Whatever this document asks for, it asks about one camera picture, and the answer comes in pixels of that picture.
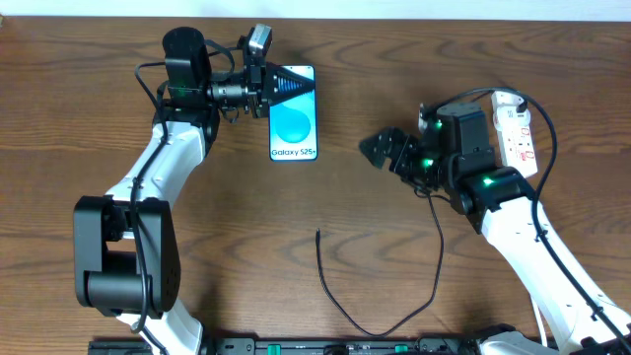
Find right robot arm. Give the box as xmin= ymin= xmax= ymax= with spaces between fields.
xmin=359 ymin=103 xmax=630 ymax=354

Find white USB charger plug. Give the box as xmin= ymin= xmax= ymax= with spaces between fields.
xmin=491 ymin=91 xmax=529 ymax=124

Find blue Galaxy smartphone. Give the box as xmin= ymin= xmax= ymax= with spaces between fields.
xmin=269 ymin=65 xmax=318 ymax=162

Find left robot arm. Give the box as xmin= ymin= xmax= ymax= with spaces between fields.
xmin=73 ymin=24 xmax=316 ymax=354

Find black USB charging cable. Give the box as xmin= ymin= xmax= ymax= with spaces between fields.
xmin=315 ymin=189 xmax=446 ymax=338

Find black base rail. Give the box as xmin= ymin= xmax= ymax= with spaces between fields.
xmin=88 ymin=336 xmax=563 ymax=355

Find white power strip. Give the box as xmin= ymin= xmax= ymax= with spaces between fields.
xmin=493 ymin=106 xmax=538 ymax=178

